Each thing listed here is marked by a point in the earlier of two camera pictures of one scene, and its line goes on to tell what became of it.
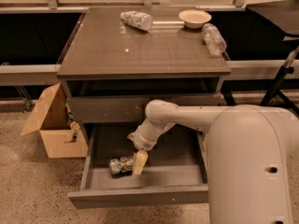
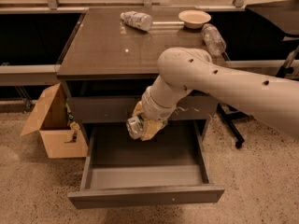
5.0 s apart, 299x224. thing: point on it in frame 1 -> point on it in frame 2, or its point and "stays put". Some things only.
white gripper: [145, 141] -> [154, 108]
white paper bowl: [194, 19] stays put
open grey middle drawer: [176, 171] stays put
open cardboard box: [51, 121] stays put
